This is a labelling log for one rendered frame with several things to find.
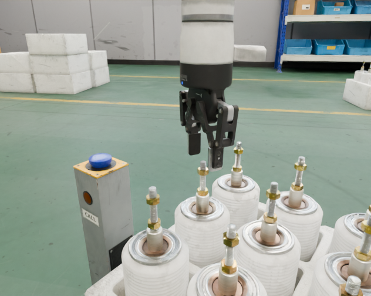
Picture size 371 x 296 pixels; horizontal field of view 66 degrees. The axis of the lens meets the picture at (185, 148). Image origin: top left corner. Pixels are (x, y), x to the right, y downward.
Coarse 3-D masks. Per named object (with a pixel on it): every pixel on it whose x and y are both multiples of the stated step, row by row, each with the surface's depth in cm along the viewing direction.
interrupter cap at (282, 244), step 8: (248, 224) 45; (256, 224) 45; (280, 224) 45; (248, 232) 44; (256, 232) 44; (280, 232) 44; (288, 232) 43; (248, 240) 42; (256, 240) 42; (280, 240) 42; (288, 240) 42; (256, 248) 40; (264, 248) 40; (272, 248) 40; (280, 248) 40; (288, 248) 40
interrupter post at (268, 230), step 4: (264, 220) 42; (264, 224) 41; (268, 224) 41; (272, 224) 41; (276, 224) 41; (264, 228) 42; (268, 228) 41; (272, 228) 41; (264, 232) 42; (268, 232) 41; (272, 232) 41; (260, 236) 43; (264, 236) 42; (268, 236) 42; (272, 236) 42; (264, 240) 42; (268, 240) 42; (272, 240) 42
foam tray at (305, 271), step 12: (264, 204) 64; (168, 228) 56; (324, 228) 56; (324, 240) 53; (324, 252) 50; (120, 264) 47; (192, 264) 47; (300, 264) 47; (312, 264) 47; (108, 276) 45; (120, 276) 45; (192, 276) 46; (300, 276) 47; (312, 276) 45; (96, 288) 43; (108, 288) 43; (120, 288) 45; (300, 288) 43
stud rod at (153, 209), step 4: (152, 188) 37; (152, 192) 37; (156, 192) 38; (152, 196) 38; (156, 196) 38; (156, 204) 38; (152, 208) 38; (156, 208) 38; (152, 212) 38; (156, 212) 39; (152, 216) 39; (156, 216) 39; (152, 220) 39; (156, 220) 39
